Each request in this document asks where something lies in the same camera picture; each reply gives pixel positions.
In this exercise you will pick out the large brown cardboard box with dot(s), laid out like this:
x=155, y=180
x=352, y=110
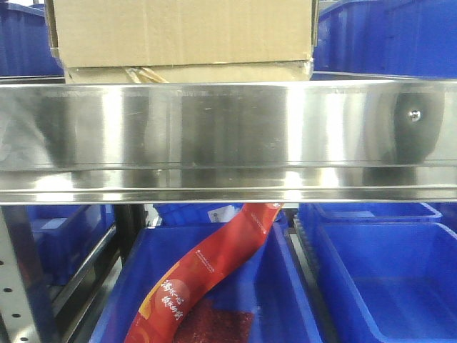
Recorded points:
x=184, y=41

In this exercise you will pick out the stainless steel shelf rack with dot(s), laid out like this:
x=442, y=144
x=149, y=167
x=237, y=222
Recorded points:
x=338, y=137

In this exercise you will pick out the red printed paper bag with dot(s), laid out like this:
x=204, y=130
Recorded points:
x=198, y=271

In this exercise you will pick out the torn clear packing tape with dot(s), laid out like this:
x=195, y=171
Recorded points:
x=142, y=75

